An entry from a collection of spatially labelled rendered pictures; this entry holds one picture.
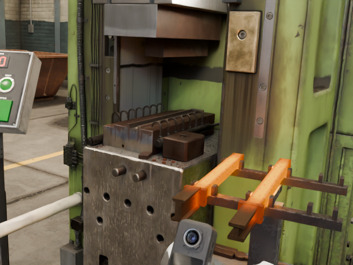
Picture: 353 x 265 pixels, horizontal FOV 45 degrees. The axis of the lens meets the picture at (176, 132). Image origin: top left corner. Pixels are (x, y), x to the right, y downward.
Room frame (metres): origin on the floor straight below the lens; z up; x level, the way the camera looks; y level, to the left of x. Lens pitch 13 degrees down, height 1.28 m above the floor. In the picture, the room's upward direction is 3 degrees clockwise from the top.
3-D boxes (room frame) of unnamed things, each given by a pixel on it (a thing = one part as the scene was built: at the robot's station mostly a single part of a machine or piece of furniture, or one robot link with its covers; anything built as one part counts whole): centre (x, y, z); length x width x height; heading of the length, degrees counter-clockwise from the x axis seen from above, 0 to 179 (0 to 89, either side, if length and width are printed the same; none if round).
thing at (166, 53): (1.52, 0.01, 1.24); 0.30 x 0.07 x 0.06; 149
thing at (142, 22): (1.49, 0.05, 1.32); 0.42 x 0.20 x 0.10; 149
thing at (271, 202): (0.90, -0.22, 0.97); 0.23 x 0.06 x 0.02; 157
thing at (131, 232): (1.47, 0.00, 0.69); 0.56 x 0.38 x 0.45; 149
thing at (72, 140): (1.61, 0.41, 0.80); 0.06 x 0.03 x 0.14; 59
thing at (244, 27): (1.26, -0.18, 1.27); 0.09 x 0.02 x 0.17; 59
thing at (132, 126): (1.48, 0.03, 0.99); 0.42 x 0.05 x 0.01; 149
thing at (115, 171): (1.23, 0.17, 0.87); 0.04 x 0.03 x 0.03; 149
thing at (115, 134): (1.49, 0.05, 0.96); 0.42 x 0.20 x 0.09; 149
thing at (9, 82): (1.44, 0.59, 1.09); 0.05 x 0.03 x 0.04; 59
